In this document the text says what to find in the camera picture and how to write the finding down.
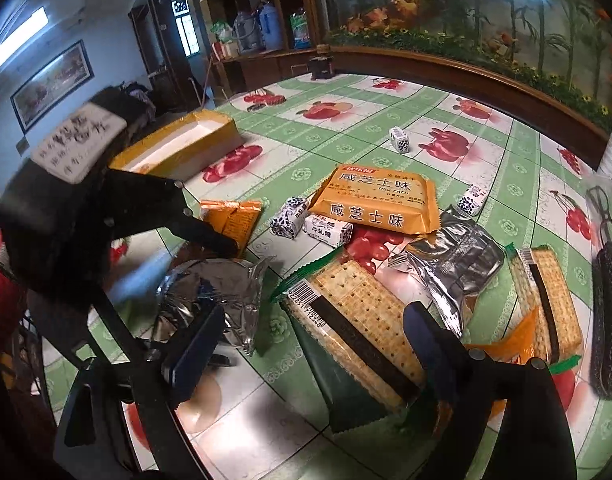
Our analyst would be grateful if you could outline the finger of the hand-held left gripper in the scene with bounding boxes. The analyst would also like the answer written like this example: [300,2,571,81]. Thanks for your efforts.
[110,166,238,259]
[88,252,177,376]

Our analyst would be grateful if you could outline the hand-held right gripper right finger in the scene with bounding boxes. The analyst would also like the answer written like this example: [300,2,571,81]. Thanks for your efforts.
[403,301,580,480]

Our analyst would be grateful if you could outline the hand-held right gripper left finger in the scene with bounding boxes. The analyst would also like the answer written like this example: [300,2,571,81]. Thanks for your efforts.
[53,302,227,480]

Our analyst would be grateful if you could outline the small orange snack packet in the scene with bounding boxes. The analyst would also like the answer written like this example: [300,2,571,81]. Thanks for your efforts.
[436,305,544,426]
[200,199,264,258]

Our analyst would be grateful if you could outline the silver foil snack packet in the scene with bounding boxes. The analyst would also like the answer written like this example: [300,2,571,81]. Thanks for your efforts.
[153,255,277,358]
[388,203,507,338]

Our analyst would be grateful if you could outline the green-edged cracker packet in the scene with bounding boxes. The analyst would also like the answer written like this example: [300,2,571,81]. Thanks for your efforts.
[271,247,427,433]
[506,242,584,366]

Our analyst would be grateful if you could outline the yellow cardboard box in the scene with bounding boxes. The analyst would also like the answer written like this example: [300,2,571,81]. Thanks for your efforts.
[108,112,243,183]

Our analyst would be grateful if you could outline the large orange biscuit packet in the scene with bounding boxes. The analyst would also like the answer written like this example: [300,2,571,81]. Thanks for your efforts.
[308,163,441,236]

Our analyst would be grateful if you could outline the black and white wrapped candy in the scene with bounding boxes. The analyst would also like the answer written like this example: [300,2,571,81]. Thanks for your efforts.
[388,126,411,154]
[303,213,355,247]
[458,185,488,217]
[270,196,309,238]

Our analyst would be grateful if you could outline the ceiling tube light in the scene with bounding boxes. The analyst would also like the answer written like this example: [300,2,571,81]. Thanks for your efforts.
[0,7,50,68]

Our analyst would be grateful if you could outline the fruit print tablecloth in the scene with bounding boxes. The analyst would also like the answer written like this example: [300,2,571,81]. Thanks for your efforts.
[40,72,612,480]

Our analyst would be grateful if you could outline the dark glasses case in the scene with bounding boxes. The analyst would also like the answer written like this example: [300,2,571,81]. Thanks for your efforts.
[591,242,612,401]

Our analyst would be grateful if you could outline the window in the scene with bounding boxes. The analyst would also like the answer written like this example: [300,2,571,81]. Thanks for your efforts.
[173,0,199,58]

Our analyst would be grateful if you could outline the green and white bag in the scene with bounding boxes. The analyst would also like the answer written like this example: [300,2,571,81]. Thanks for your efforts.
[211,20,235,45]

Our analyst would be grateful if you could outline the dark glass jar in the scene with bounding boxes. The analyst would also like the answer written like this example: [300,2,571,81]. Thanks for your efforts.
[310,45,337,81]

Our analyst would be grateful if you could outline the blue thermos jug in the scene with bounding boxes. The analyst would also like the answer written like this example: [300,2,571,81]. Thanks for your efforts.
[258,2,285,51]

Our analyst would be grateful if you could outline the black-framed eyeglasses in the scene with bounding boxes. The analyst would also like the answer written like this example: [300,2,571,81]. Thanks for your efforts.
[583,185,612,251]

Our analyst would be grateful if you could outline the green-labelled clear bottle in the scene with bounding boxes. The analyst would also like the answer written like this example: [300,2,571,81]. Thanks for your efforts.
[290,7,311,50]

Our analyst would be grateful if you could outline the artificial flower display case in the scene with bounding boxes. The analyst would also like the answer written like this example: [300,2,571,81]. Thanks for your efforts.
[306,0,612,133]

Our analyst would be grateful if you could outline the framed wall picture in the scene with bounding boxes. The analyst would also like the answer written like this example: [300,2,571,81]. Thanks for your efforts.
[10,40,94,133]

